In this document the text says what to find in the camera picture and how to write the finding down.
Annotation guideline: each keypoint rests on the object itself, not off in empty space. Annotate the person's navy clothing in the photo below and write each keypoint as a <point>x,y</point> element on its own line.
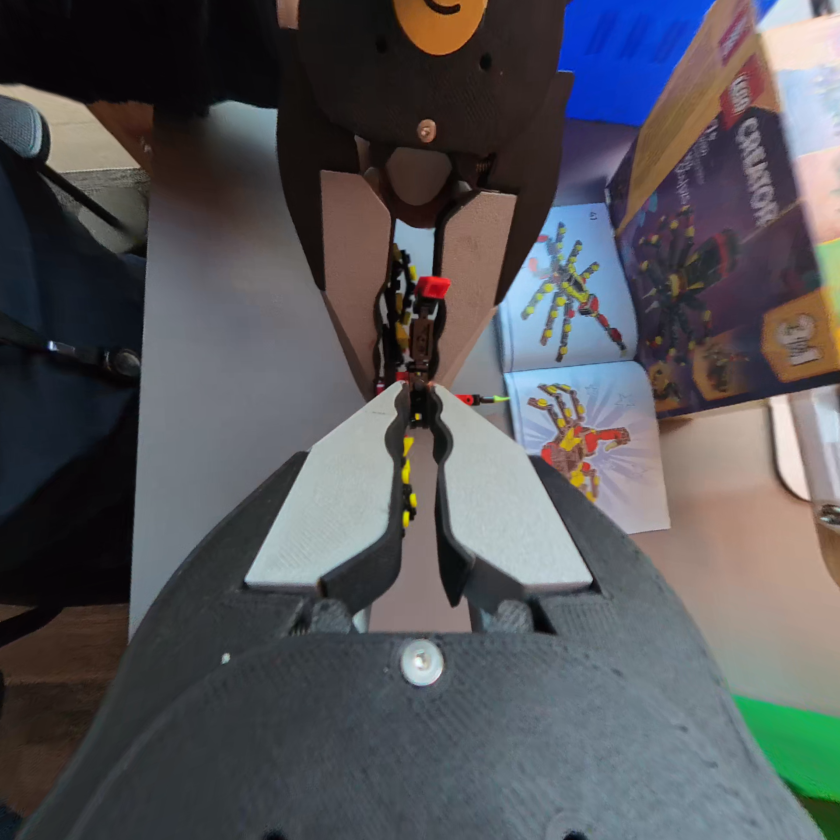
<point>65,428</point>

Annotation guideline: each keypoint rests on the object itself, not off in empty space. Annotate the black yellow lego creature model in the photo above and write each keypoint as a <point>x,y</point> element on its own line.
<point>397,294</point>

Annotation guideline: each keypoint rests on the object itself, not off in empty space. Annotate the grey office chair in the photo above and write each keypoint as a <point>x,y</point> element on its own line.
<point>20,130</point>

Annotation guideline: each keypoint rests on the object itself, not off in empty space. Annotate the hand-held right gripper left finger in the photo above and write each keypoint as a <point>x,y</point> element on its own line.
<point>334,517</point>

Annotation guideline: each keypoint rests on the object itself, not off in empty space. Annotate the blue box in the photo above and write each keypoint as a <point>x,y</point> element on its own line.
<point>617,60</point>

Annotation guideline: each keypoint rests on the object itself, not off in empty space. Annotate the small red black lego limb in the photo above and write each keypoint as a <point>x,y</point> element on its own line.
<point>432,289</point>

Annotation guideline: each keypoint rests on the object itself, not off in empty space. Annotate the purple lego set box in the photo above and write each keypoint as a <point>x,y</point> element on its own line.
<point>714,274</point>

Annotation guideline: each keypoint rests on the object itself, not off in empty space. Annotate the small white rounded object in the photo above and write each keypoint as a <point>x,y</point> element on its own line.
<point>790,452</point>

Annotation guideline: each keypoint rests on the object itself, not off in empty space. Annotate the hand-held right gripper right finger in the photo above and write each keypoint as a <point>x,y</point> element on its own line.
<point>504,517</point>

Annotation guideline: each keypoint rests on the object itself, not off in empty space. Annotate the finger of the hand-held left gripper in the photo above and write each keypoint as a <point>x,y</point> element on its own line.
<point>350,248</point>
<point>472,262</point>

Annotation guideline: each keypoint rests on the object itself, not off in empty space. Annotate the open lego instruction booklet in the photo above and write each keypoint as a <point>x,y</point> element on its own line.
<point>590,316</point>

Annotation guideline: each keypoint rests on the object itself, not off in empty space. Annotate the white cylinder with metal cap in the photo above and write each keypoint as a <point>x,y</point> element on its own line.
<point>828,460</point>

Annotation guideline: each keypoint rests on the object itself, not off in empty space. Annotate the green plastic storage bin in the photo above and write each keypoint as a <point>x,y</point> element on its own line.
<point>788,746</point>

